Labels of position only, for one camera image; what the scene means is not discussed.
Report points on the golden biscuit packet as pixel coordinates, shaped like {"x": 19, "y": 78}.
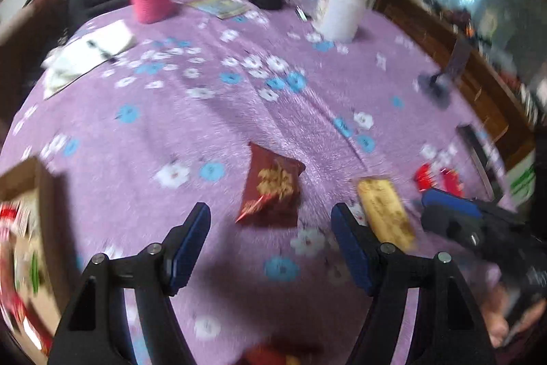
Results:
{"x": 384, "y": 211}

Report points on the crinkled red snack packet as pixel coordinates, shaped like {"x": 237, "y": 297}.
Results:
{"x": 426, "y": 177}

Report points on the purple floral tablecloth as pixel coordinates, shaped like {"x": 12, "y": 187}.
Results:
{"x": 213, "y": 125}

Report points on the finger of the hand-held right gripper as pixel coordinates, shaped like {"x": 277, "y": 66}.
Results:
{"x": 444, "y": 221}
{"x": 453, "y": 202}

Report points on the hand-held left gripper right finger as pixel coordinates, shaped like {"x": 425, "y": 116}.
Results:
{"x": 350, "y": 245}

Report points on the black smartphone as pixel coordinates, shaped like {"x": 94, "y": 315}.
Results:
{"x": 472, "y": 142}

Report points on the green white carton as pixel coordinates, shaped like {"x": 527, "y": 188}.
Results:
{"x": 522, "y": 183}

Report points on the white plastic jar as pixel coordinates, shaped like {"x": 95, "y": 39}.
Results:
{"x": 342, "y": 10}

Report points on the black phone stand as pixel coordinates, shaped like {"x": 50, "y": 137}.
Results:
{"x": 436, "y": 85}

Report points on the wooden television cabinet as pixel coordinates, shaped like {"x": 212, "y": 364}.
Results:
{"x": 483, "y": 91}

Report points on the long red snack packet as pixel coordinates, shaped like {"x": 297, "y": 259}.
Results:
{"x": 273, "y": 356}

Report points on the colourful booklet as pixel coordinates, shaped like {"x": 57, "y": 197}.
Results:
{"x": 218, "y": 7}

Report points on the brown armchair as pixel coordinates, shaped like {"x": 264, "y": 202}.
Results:
{"x": 25, "y": 23}

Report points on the dark red snack packet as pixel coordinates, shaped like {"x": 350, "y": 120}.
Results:
{"x": 273, "y": 181}

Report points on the person's right hand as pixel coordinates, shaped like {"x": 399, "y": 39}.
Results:
{"x": 493, "y": 313}

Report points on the white paper sheets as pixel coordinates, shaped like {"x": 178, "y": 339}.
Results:
{"x": 77, "y": 57}

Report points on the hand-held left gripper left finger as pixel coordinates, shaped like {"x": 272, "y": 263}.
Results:
{"x": 190, "y": 245}

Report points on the brown cardboard box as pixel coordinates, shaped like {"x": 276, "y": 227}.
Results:
{"x": 51, "y": 219}

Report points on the small red candy packet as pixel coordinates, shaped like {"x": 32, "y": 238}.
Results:
{"x": 452, "y": 182}

